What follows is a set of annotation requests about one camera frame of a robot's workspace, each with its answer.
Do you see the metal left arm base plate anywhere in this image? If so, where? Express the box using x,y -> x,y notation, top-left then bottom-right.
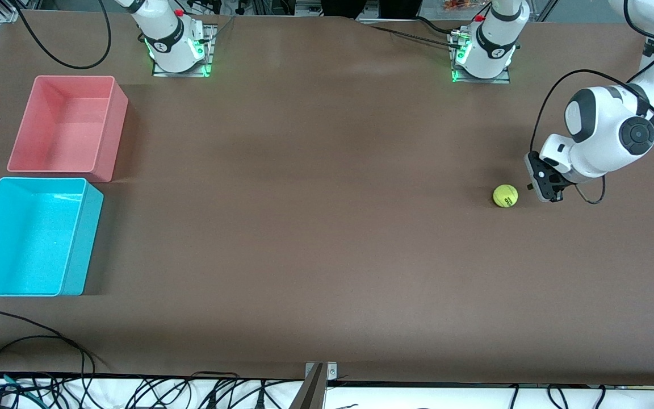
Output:
449,28 -> 513,85

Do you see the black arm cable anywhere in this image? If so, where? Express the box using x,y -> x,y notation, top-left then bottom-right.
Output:
530,0 -> 654,205
12,0 -> 112,70

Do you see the yellow tennis ball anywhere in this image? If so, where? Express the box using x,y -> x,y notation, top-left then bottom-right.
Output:
493,184 -> 519,208

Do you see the blue plastic bin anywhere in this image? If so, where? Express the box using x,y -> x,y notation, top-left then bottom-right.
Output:
0,177 -> 104,297

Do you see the pink plastic bin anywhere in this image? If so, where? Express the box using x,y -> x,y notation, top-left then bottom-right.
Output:
7,75 -> 129,183

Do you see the grey metal post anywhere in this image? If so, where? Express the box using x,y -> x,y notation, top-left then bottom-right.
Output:
288,364 -> 328,409

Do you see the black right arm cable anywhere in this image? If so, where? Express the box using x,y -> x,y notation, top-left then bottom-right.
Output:
12,0 -> 112,70

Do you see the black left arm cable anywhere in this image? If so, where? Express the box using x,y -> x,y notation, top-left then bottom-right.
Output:
530,0 -> 654,205

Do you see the small metal table bracket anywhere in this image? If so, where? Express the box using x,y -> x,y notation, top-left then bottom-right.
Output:
304,362 -> 338,381

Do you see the black base cable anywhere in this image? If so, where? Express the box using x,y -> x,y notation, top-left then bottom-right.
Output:
355,17 -> 467,52

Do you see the teal floor cable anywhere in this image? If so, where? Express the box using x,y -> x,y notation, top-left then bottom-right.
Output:
0,370 -> 41,399

